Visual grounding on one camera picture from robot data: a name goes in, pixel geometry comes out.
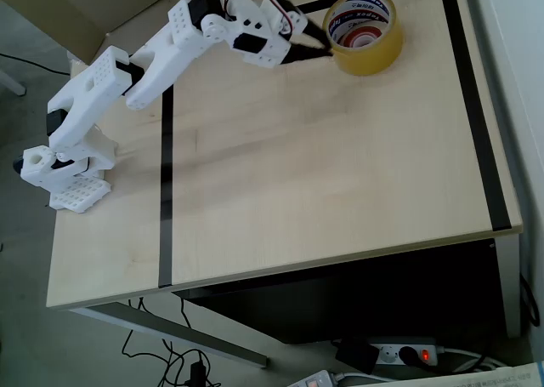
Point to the white power strip red switch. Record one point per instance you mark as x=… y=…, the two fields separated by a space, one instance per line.
x=389 y=355

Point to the red tape roll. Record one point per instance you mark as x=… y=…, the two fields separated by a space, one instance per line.
x=361 y=36

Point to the grey table leg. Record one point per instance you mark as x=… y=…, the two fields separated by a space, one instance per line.
x=510 y=285

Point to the printed paper sheet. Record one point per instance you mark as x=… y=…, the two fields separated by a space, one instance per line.
x=489 y=378

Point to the brown cardboard box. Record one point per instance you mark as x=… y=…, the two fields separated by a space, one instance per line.
x=76 y=8

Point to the black round plug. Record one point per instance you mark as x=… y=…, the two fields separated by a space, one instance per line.
x=407 y=355

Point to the black power adapter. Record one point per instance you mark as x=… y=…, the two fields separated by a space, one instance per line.
x=357 y=355

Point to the white power strip orange switch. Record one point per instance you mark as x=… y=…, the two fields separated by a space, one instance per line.
x=312 y=380

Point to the yellow tape roll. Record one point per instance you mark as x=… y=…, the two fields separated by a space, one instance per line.
x=374 y=59

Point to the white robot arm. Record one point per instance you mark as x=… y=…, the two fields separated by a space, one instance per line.
x=85 y=106

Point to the grey table floor beam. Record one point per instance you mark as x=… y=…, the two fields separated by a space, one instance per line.
x=178 y=329

